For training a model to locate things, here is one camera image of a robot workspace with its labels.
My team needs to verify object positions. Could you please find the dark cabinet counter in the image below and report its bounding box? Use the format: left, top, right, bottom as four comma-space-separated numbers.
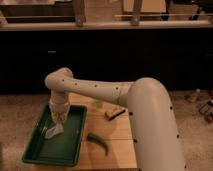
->
0, 22, 213, 94

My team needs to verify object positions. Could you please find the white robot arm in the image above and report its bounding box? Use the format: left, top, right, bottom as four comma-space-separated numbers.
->
45, 67, 186, 171

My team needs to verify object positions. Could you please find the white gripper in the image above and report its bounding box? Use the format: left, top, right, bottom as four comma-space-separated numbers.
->
49, 102, 70, 122

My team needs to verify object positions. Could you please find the wooden block brush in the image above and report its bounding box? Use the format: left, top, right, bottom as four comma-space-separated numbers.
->
104, 108, 126, 121

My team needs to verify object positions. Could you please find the green plastic tray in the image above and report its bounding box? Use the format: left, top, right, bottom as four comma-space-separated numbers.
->
22, 105, 87, 167

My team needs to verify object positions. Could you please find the wooden table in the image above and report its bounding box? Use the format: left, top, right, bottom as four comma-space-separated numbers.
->
23, 95, 137, 171

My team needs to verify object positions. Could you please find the green chili pepper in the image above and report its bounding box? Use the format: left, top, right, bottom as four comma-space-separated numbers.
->
87, 133, 109, 155

